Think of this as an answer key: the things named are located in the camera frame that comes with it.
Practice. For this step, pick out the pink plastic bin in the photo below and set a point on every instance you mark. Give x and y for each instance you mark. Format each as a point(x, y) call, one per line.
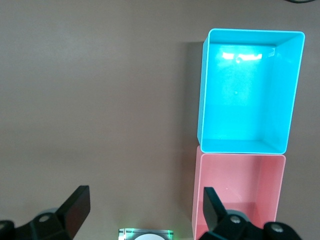
point(232, 175)

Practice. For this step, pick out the blue plastic bin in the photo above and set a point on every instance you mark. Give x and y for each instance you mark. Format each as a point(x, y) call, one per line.
point(245, 100)

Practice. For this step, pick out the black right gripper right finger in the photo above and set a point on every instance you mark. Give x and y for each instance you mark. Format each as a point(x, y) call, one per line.
point(215, 215)

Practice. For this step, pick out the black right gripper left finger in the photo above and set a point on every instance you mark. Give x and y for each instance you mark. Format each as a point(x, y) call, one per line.
point(72, 215)

